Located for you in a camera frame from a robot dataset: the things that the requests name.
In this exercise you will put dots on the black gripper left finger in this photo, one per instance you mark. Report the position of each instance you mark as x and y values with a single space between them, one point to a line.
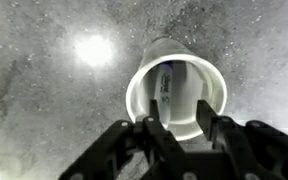
115 148

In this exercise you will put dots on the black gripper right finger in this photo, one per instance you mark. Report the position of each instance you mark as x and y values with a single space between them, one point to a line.
256 150

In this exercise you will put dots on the white marker with blue label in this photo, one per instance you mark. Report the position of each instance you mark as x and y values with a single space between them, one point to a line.
163 92

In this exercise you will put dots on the white paper cup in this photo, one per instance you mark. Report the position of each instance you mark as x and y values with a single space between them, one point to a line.
193 79

